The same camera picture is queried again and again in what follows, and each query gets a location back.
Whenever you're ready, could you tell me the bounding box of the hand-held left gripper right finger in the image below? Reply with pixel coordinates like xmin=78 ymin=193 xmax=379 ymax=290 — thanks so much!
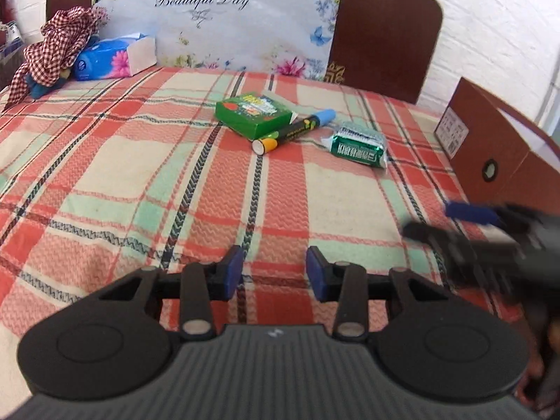
xmin=305 ymin=246 xmax=451 ymax=341

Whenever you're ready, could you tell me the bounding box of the plaid tablecloth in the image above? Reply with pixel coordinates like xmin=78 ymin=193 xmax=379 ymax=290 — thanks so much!
xmin=0 ymin=66 xmax=530 ymax=403

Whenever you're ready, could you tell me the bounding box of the floral plastic bag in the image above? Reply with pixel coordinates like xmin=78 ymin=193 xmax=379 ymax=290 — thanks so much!
xmin=90 ymin=0 xmax=343 ymax=81

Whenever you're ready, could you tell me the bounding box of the green cardboard box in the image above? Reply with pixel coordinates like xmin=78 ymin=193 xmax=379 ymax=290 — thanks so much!
xmin=214 ymin=91 xmax=295 ymax=140

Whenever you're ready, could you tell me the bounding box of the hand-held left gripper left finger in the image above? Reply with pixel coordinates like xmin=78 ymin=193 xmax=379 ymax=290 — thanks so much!
xmin=98 ymin=245 xmax=245 ymax=341

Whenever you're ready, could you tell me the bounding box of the blue tissue box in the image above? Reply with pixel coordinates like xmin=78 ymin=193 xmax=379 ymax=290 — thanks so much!
xmin=72 ymin=32 xmax=158 ymax=82

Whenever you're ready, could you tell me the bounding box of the red checked cloth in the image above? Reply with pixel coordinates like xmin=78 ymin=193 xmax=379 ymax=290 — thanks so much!
xmin=2 ymin=6 xmax=108 ymax=113

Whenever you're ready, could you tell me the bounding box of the clear jar with decorations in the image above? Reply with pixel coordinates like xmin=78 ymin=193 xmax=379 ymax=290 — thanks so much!
xmin=0 ymin=0 xmax=25 ymax=89

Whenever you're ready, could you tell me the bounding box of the black marker with blue cap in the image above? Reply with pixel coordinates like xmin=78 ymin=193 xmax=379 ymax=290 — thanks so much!
xmin=252 ymin=109 xmax=337 ymax=155

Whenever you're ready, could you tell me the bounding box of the blue plush toy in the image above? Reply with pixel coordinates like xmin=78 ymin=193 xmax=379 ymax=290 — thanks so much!
xmin=25 ymin=67 xmax=71 ymax=99

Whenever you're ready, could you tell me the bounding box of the green foil packet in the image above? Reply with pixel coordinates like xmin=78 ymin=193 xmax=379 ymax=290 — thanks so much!
xmin=322 ymin=122 xmax=390 ymax=171

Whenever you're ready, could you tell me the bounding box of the brown cardboard box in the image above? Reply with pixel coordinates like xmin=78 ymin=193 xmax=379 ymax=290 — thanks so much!
xmin=433 ymin=76 xmax=560 ymax=220

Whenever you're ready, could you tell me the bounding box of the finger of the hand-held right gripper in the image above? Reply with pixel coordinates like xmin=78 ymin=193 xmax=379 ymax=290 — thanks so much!
xmin=401 ymin=221 xmax=487 ymax=272
xmin=445 ymin=202 xmax=533 ymax=231

